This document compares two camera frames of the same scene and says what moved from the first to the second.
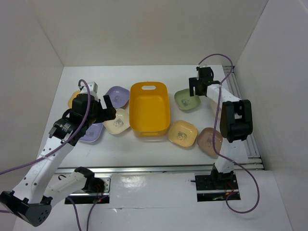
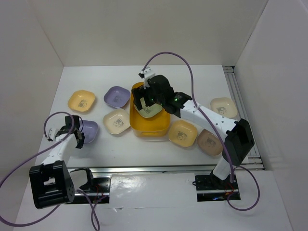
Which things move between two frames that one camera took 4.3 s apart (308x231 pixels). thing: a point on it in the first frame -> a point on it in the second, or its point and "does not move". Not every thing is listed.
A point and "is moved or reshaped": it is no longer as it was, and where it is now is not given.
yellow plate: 182,133 does not move
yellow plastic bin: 149,109 does not move
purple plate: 92,133 is moved or reshaped
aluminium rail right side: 254,161 does not move
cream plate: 120,124 does not move
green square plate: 185,101 is moved or reshaped
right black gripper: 193,82 -> 140,92
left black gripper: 106,114 -> 80,144
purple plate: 119,96 does not move
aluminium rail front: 151,169 does not move
